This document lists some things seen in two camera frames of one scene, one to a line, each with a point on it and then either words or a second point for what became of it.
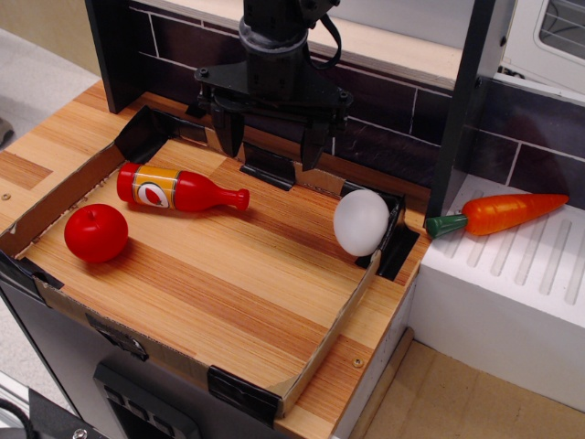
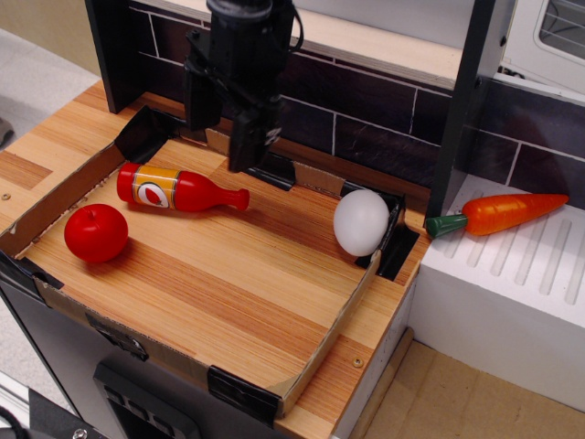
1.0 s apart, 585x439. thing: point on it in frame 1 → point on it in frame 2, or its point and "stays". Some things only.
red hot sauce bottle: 175,189 stays
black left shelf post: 116,41 stays
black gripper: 278,79 → 247,53
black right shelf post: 483,49 stays
